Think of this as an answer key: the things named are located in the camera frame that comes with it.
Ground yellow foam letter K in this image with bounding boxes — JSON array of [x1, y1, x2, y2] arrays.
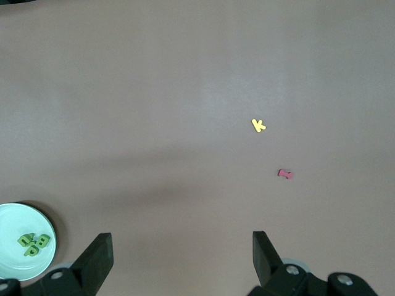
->
[[251, 118, 267, 134]]

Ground green foam letter u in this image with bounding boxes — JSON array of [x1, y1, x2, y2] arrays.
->
[[17, 233, 35, 247]]

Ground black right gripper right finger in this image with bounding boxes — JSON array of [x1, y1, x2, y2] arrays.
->
[[246, 230, 379, 296]]

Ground light green round plate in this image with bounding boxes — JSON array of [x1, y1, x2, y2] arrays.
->
[[0, 202, 57, 281]]

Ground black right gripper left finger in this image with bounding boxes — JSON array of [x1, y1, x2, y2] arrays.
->
[[0, 232, 114, 296]]

